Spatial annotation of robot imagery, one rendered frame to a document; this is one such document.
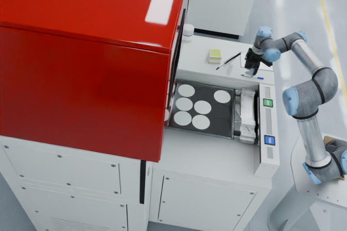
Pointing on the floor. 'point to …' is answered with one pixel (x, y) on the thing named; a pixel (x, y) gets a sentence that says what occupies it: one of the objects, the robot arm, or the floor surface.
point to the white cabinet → (202, 202)
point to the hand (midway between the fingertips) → (252, 75)
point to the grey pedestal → (298, 214)
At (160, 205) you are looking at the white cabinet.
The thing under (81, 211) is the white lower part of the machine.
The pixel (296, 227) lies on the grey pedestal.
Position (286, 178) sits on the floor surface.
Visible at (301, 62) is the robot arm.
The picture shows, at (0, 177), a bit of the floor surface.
